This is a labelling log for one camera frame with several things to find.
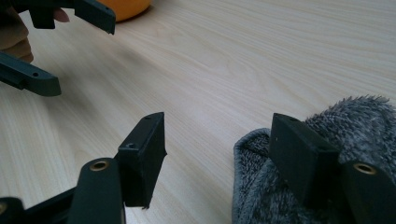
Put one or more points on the grey fuzzy cloth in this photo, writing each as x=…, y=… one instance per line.
x=358, y=124

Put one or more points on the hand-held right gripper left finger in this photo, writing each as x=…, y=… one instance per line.
x=140, y=161

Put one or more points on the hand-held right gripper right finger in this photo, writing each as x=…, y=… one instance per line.
x=299, y=155

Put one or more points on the orange round plush toy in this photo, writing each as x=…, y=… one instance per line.
x=124, y=9

